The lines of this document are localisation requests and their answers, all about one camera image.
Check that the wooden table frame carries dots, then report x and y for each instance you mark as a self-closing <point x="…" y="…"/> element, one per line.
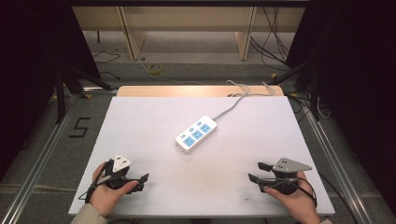
<point x="186" y="28"/>

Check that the black stand legs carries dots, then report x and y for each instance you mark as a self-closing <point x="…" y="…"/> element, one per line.
<point x="67" y="85"/>

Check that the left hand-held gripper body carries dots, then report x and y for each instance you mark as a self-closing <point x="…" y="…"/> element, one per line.
<point x="120" y="166"/>

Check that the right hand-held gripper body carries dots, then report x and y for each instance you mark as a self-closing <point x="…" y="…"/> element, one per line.
<point x="288" y="174"/>

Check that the dark curtain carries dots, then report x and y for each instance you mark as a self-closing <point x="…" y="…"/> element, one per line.
<point x="34" y="77"/>
<point x="361" y="93"/>

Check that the aluminium floor rail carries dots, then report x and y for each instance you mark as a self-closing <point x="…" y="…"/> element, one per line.
<point x="339" y="168"/>
<point x="40" y="158"/>

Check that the white power strip blue sockets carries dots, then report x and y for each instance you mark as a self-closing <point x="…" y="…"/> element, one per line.
<point x="196" y="134"/>

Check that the black metal stand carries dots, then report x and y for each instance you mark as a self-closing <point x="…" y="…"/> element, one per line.
<point x="311" y="81"/>

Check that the person's right hand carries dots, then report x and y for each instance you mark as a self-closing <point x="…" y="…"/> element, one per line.
<point x="295" y="202"/>

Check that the person's left hand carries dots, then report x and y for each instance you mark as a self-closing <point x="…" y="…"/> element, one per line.
<point x="107" y="196"/>

